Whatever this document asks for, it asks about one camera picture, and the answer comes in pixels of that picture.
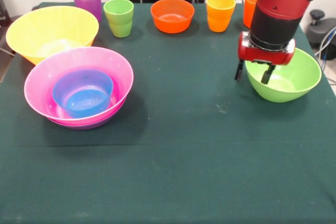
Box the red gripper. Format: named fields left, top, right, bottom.
left=234, top=40, right=296, bottom=86

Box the green bowl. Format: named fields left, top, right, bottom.
left=244, top=48, right=322, bottom=103

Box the blue bowl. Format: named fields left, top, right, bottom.
left=52, top=69, right=114, bottom=119

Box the large pink bowl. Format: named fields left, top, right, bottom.
left=24, top=46, right=135, bottom=126

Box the orange cup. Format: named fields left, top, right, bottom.
left=243, top=0, right=259, bottom=29

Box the yellow-orange cup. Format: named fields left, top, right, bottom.
left=206, top=0, right=237, bottom=33

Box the orange bowl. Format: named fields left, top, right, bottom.
left=150, top=0, right=195, bottom=34

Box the dark green tablecloth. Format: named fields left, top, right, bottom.
left=0, top=1, right=336, bottom=224

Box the green cup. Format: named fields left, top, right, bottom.
left=103, top=0, right=135, bottom=38

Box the purple bowl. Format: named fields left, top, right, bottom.
left=48, top=108, right=124, bottom=131

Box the purple cup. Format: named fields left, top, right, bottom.
left=71, top=0, right=102, bottom=23

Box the large yellow bowl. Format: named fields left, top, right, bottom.
left=5, top=5, right=100, bottom=66

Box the dark grey equipment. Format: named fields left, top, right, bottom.
left=0, top=0, right=13, bottom=29

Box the blue-grey cable bundle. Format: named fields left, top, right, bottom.
left=314, top=26, right=336, bottom=61

